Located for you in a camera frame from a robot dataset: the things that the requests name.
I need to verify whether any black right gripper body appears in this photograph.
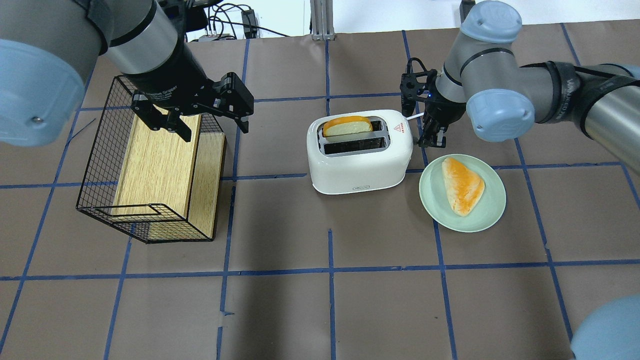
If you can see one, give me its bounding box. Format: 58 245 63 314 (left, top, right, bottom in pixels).
422 92 466 133

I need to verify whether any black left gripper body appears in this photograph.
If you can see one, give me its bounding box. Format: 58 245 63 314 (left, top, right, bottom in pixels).
131 46 254 132

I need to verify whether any white two-slot toaster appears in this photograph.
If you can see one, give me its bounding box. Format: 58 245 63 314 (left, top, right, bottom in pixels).
306 109 414 195

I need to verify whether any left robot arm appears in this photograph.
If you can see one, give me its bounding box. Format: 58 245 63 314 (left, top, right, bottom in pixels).
0 0 254 147

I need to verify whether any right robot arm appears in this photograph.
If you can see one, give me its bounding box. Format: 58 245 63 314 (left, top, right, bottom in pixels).
413 0 639 175

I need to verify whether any bread slice in toaster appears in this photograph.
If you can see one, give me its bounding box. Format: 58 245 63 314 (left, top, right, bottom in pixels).
322 115 373 138

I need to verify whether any wooden board shelf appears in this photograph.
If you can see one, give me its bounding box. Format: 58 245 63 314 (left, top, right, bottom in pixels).
108 114 226 243

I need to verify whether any light green plate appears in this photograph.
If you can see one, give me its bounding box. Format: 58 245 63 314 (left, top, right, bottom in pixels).
419 153 506 233

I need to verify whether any triangular bread on plate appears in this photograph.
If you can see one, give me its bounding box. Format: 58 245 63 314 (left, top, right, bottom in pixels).
441 157 485 217

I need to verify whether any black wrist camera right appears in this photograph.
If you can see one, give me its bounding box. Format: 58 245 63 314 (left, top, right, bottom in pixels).
399 57 439 117

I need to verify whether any black wire basket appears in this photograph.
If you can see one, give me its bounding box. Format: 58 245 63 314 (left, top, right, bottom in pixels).
76 75 226 244

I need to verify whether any aluminium frame post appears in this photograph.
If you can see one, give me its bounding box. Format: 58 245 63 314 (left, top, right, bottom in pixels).
310 0 336 41

